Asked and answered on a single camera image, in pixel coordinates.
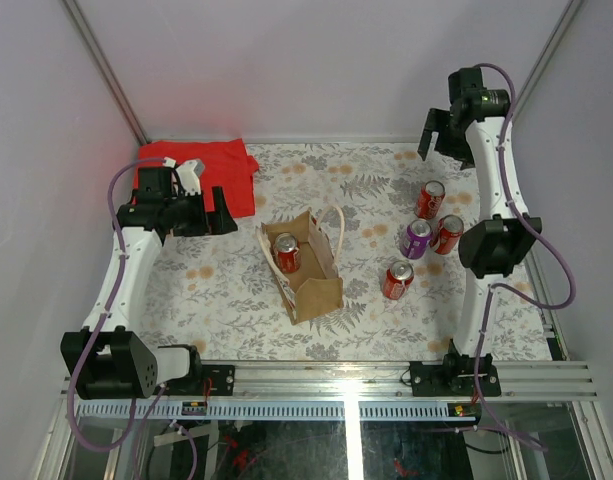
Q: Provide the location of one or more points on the watermelon canvas tote bag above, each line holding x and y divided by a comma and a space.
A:
316, 289

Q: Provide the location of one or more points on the red cola can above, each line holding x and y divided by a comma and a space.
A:
429, 200
397, 280
447, 234
287, 254

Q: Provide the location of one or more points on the white slotted cable duct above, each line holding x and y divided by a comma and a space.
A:
302, 410

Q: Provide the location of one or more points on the aluminium front rail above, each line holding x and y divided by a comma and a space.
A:
546, 381

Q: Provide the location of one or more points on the floral patterned table mat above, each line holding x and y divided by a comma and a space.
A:
218, 293

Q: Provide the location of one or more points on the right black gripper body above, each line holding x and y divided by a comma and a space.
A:
452, 144

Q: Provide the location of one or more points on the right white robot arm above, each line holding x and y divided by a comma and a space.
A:
476, 131

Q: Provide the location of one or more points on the red folded cloth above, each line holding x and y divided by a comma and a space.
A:
226, 164

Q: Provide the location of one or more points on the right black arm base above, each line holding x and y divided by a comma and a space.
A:
439, 380

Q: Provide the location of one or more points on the purple soda can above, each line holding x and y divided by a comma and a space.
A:
416, 239

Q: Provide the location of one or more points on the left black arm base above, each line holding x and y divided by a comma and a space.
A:
212, 380

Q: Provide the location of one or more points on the red cola can front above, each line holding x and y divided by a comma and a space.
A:
397, 280

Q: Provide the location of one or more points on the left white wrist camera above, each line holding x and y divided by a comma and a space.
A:
186, 175

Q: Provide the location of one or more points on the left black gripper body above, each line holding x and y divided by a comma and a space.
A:
189, 215

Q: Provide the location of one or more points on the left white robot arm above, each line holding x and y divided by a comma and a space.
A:
106, 358

